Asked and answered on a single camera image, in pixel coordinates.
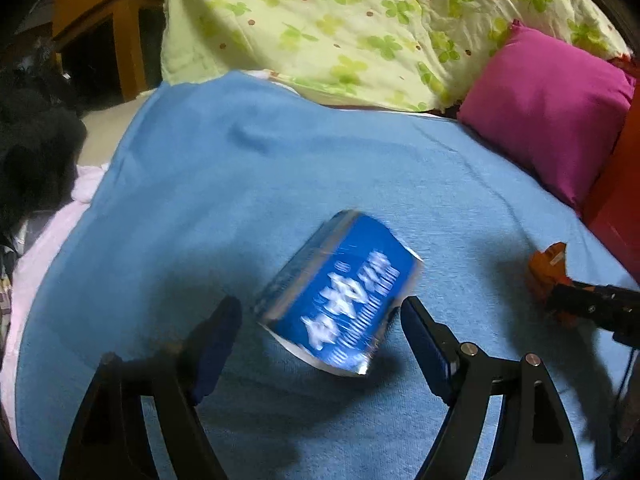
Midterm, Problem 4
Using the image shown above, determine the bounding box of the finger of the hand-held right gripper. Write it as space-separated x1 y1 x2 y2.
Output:
544 282 640 347

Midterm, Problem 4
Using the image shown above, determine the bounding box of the wooden cabinet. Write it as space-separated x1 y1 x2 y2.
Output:
52 0 167 104

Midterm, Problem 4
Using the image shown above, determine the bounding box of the black fuzzy cloth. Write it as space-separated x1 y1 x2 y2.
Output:
0 57 89 233

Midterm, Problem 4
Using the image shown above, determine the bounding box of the red paper bag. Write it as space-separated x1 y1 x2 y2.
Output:
580 75 640 282

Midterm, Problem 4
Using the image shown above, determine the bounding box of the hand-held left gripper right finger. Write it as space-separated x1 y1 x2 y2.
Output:
400 296 586 480

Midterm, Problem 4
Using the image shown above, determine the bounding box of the blue blanket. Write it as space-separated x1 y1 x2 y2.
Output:
15 71 640 480

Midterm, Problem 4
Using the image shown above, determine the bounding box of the magenta pillow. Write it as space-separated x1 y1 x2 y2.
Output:
456 20 637 213

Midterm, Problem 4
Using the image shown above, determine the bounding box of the blue shiny box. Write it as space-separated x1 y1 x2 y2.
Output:
250 210 425 377

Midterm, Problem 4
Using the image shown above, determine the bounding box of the orange wrapper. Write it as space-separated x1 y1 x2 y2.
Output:
528 242 582 329

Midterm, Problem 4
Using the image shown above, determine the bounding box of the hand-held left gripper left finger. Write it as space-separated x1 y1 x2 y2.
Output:
59 295 244 480

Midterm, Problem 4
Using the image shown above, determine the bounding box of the green clover print quilt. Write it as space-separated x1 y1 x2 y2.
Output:
159 0 632 114

